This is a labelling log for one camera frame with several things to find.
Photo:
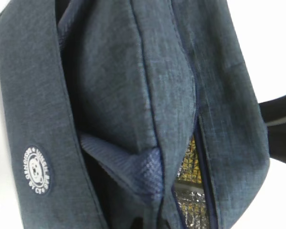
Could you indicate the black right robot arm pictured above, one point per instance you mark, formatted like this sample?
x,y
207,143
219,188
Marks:
x,y
274,116

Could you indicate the dark blue lunch bag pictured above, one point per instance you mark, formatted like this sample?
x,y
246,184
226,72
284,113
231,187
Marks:
x,y
102,99

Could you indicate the yellow pear-shaped gourd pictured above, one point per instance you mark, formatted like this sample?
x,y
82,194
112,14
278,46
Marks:
x,y
189,170

